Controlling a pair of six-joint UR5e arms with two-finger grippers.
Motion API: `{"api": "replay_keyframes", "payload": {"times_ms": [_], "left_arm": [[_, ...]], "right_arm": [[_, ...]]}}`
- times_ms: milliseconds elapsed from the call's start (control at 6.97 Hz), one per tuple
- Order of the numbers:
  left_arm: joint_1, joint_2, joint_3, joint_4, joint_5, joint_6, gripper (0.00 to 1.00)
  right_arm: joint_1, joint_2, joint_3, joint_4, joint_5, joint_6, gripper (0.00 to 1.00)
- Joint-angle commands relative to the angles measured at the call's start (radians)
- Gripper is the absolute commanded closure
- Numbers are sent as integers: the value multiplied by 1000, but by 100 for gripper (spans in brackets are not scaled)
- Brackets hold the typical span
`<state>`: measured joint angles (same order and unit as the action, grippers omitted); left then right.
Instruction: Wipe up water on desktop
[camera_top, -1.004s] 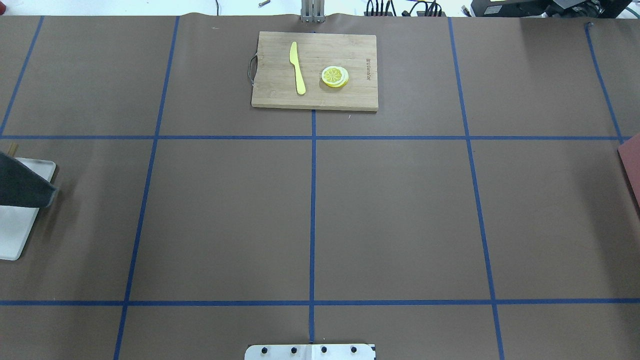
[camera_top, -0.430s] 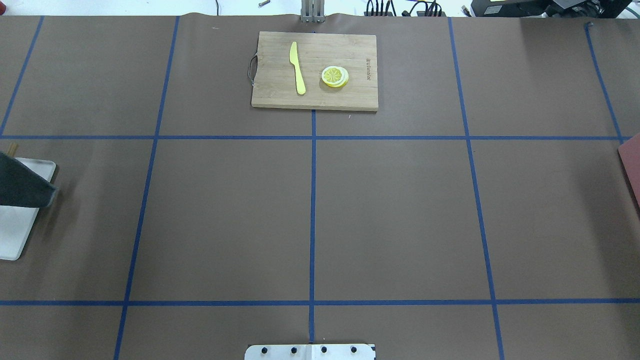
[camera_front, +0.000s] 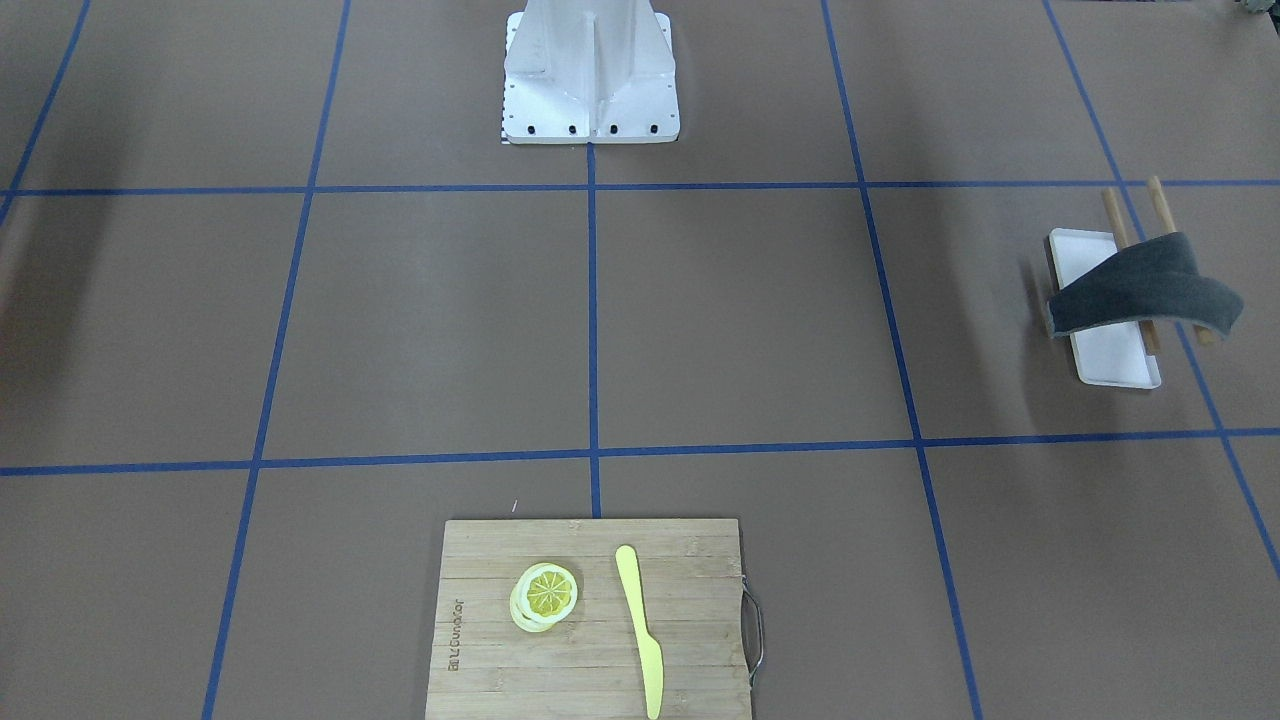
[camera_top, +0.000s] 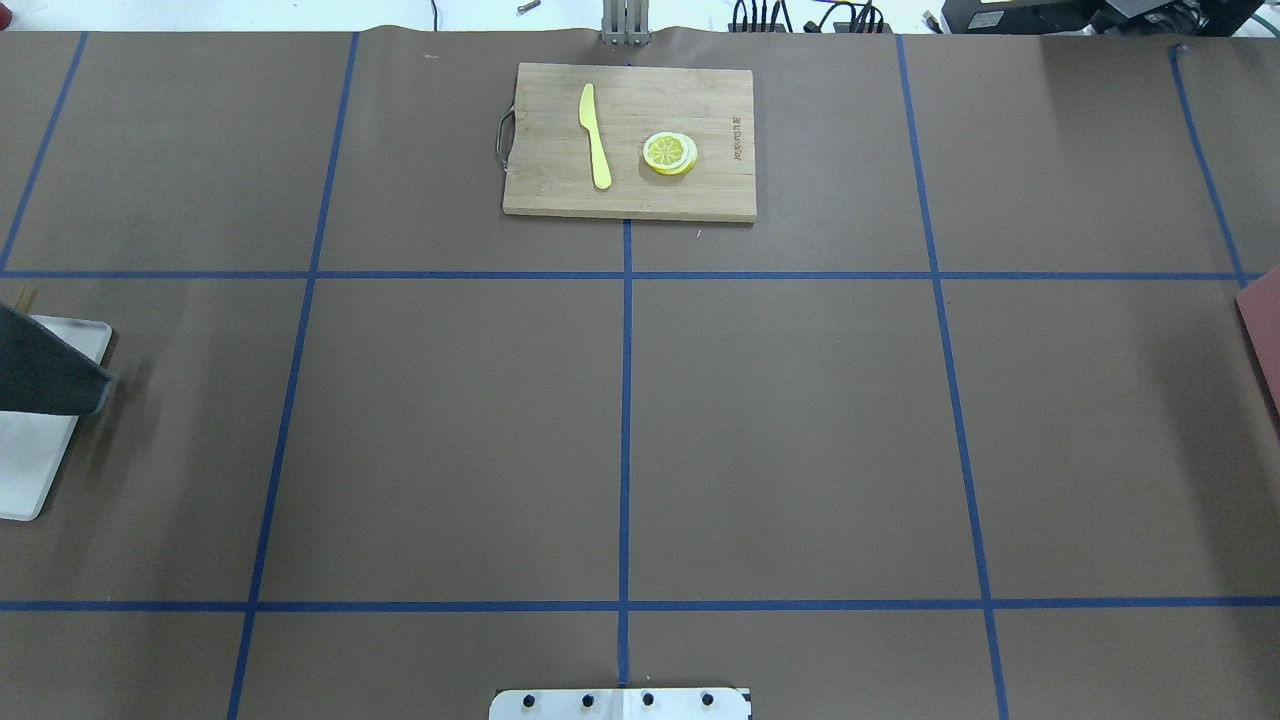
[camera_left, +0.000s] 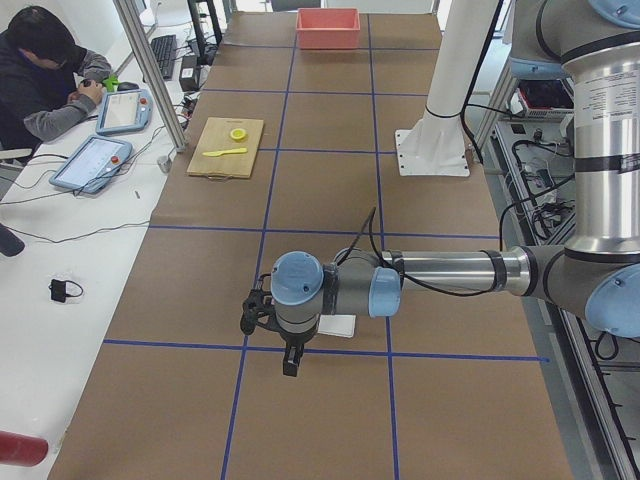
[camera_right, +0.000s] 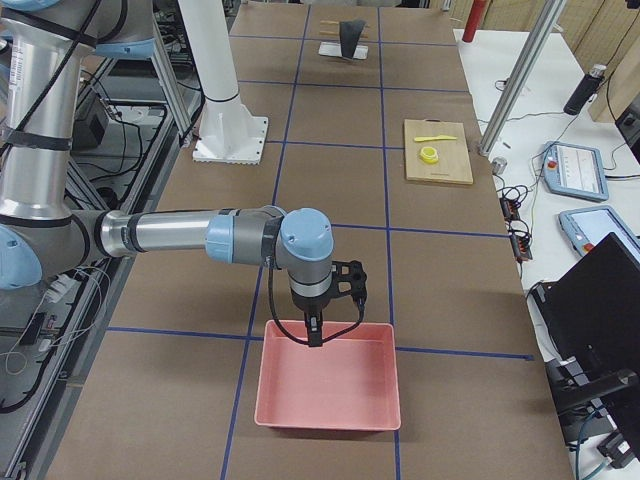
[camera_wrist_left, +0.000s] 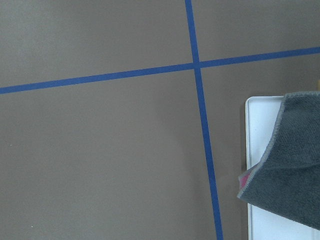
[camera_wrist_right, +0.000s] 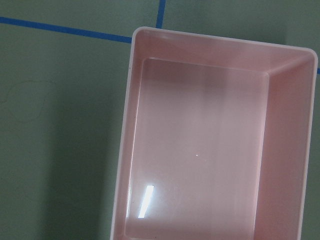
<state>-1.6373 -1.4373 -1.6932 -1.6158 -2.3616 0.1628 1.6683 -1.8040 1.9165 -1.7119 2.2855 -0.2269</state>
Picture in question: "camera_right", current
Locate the grey pink towel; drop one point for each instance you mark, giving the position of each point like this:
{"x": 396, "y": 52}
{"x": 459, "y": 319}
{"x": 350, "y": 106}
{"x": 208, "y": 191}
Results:
{"x": 350, "y": 34}

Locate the black monitor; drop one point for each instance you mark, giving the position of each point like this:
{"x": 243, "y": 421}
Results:
{"x": 592, "y": 316}

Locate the bamboo cutting board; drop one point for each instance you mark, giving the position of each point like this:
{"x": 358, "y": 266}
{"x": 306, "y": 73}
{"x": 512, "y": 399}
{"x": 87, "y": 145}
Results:
{"x": 454, "y": 165}

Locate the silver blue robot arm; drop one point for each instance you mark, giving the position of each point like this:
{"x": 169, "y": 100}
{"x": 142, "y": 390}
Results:
{"x": 42, "y": 237}

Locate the red cylinder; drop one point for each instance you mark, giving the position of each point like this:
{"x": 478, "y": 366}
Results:
{"x": 473, "y": 20}

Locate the aluminium frame post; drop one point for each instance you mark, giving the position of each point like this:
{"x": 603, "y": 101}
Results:
{"x": 523, "y": 67}

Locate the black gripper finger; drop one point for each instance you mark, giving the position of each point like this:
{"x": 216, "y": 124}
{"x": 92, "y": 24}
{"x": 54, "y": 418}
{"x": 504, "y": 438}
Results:
{"x": 313, "y": 325}

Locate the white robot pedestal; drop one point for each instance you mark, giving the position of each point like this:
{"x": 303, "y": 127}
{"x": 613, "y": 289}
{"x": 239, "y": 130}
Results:
{"x": 228, "y": 132}

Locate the blue teach pendant tablet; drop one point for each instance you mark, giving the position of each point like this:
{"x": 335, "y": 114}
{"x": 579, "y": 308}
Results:
{"x": 574, "y": 171}

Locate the pink plastic bin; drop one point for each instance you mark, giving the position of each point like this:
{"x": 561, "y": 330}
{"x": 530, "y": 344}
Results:
{"x": 349, "y": 383}

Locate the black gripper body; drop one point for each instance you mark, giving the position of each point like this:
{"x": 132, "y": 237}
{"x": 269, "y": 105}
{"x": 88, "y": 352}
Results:
{"x": 309, "y": 304}

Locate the yellow lemon slice toy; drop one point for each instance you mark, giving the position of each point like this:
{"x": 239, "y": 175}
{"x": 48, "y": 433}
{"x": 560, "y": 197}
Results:
{"x": 429, "y": 155}

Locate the black water bottle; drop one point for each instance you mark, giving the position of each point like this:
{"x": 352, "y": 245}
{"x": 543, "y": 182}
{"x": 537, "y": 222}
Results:
{"x": 586, "y": 88}

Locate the yellow plastic knife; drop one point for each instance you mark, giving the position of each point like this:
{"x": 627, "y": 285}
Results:
{"x": 435, "y": 138}

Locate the white rectangular tray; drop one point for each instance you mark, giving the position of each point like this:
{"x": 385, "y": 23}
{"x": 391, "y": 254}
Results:
{"x": 336, "y": 50}

